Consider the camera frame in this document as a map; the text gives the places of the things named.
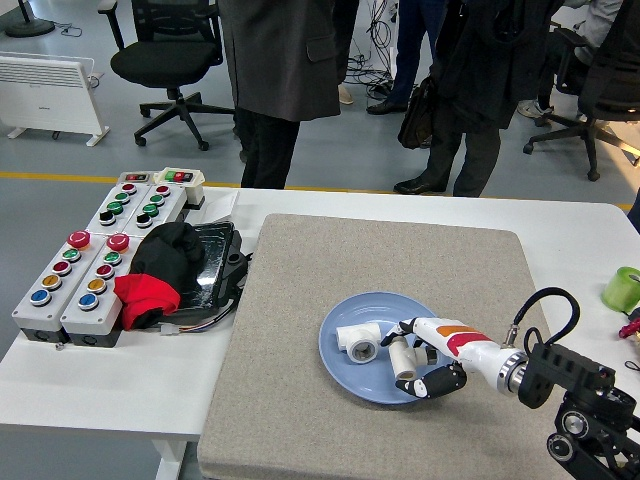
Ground white table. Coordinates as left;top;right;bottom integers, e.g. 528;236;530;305
0;187;640;480

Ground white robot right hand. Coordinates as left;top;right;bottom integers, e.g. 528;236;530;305
379;316;506;400

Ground grey five-button control box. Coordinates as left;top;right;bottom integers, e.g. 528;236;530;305
59;233;144;349
10;230;109;345

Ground grey four-button control box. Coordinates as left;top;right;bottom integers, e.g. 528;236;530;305
119;182;189;239
85;180;151;236

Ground green tape roll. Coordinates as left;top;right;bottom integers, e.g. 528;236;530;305
600;266;640;312

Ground black office chair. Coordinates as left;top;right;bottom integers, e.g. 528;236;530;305
97;0;236;152
522;0;640;182

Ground white panel heater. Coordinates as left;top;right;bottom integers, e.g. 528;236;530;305
0;52;111;148

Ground black bag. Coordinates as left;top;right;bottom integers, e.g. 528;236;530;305
398;74;436;150

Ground black glossy tray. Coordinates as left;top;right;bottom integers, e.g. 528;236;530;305
159;219;254;326

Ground white connector with coloured wires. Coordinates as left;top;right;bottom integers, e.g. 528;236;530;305
158;299;239;337

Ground blue plate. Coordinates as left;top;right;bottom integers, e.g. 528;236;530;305
318;291;451;405

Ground white paper card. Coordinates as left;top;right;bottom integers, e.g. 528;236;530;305
202;191;241;224

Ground red cloth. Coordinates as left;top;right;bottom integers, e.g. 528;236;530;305
113;273;182;331

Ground black cloth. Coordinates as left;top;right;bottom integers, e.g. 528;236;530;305
128;221;207;306

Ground black round stand base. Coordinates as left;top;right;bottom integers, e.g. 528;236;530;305
4;0;56;39

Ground grey-brown mat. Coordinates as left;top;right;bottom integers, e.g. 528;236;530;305
197;213;601;480

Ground small white pipe tee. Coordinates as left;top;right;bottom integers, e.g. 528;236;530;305
387;334;441;381

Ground cream switch box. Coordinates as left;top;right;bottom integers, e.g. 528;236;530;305
152;167;206;209

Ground white pipe fitting metal thread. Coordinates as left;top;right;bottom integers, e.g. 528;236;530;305
334;322;381;365

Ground black floor cables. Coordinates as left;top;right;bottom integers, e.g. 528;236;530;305
347;0;401;99

